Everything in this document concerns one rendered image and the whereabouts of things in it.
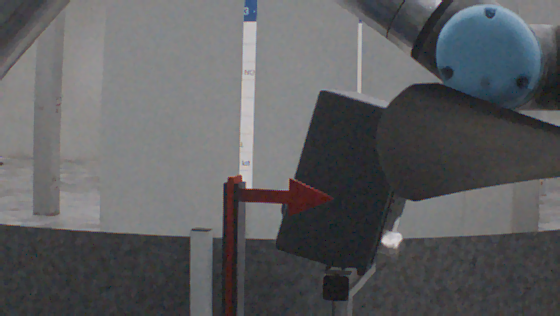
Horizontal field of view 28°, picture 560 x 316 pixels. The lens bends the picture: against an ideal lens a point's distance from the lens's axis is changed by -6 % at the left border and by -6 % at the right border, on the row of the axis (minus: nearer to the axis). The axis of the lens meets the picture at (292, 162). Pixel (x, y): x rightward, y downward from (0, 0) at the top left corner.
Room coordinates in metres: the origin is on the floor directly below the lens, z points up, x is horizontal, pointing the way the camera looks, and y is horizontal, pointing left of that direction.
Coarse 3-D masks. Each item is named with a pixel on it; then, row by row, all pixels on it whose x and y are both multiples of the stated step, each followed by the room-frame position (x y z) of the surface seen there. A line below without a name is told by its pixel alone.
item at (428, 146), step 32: (416, 96) 0.59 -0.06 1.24; (448, 96) 0.57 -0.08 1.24; (384, 128) 0.66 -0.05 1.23; (416, 128) 0.65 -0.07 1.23; (448, 128) 0.63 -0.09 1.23; (480, 128) 0.62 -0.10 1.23; (512, 128) 0.60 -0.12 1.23; (544, 128) 0.58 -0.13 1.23; (384, 160) 0.71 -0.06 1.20; (416, 160) 0.71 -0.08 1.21; (448, 160) 0.71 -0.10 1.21; (480, 160) 0.70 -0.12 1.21; (512, 160) 0.70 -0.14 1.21; (544, 160) 0.69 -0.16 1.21; (416, 192) 0.77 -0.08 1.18; (448, 192) 0.77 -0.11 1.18
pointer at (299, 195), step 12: (252, 192) 0.73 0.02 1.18; (264, 192) 0.73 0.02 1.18; (276, 192) 0.72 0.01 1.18; (288, 192) 0.72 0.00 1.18; (300, 192) 0.72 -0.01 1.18; (312, 192) 0.72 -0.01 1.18; (288, 204) 0.72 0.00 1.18; (300, 204) 0.72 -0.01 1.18; (312, 204) 0.72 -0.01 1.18; (288, 216) 0.72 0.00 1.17
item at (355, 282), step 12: (324, 276) 1.24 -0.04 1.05; (336, 276) 1.24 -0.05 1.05; (348, 276) 1.24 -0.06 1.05; (360, 276) 1.36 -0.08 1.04; (324, 288) 1.24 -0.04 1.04; (336, 288) 1.24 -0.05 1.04; (348, 288) 1.24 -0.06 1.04; (324, 300) 1.24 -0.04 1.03; (336, 300) 1.24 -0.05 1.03; (348, 300) 1.24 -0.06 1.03
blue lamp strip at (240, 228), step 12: (240, 192) 0.73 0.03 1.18; (240, 204) 0.73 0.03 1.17; (240, 216) 0.73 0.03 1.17; (240, 228) 0.73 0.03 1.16; (240, 240) 0.73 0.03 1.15; (240, 252) 0.73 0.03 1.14; (240, 264) 0.73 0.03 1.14; (240, 276) 0.73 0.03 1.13; (240, 288) 0.73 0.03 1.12; (240, 300) 0.73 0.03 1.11; (240, 312) 0.73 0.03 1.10
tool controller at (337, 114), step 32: (320, 96) 1.30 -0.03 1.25; (352, 96) 1.33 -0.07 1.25; (320, 128) 1.30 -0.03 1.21; (352, 128) 1.29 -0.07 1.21; (320, 160) 1.30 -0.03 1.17; (352, 160) 1.29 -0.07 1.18; (352, 192) 1.29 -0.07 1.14; (384, 192) 1.29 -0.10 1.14; (288, 224) 1.31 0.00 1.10; (320, 224) 1.30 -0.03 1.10; (352, 224) 1.29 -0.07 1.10; (384, 224) 1.30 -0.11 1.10; (320, 256) 1.30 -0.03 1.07; (352, 256) 1.29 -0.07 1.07
